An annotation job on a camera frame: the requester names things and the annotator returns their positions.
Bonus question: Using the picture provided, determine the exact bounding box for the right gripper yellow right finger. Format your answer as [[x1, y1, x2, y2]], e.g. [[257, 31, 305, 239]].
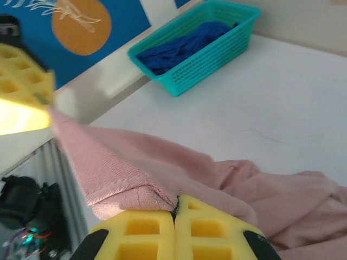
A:
[[174, 194, 283, 260]]

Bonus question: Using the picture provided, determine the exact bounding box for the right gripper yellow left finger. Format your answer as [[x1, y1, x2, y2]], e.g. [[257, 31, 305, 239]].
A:
[[69, 210, 176, 260]]

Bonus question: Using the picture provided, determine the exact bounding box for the pink t-shirt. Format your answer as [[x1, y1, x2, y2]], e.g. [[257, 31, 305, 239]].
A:
[[51, 107, 347, 260]]

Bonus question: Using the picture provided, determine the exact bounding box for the teal plastic basket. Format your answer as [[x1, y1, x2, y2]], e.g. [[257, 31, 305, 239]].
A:
[[127, 0, 261, 98]]

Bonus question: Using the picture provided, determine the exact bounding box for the blue poster with orange circle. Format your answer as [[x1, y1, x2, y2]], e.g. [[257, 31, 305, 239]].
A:
[[0, 0, 152, 90]]

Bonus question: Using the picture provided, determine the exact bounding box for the blue garment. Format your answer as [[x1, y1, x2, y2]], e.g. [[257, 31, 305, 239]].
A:
[[135, 21, 239, 76]]

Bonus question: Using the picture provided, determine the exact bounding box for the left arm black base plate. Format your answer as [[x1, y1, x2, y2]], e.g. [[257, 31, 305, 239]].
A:
[[40, 181, 73, 257]]

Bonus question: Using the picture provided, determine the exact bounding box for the blue floral wall poster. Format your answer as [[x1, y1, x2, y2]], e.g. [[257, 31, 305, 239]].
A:
[[175, 0, 203, 8]]

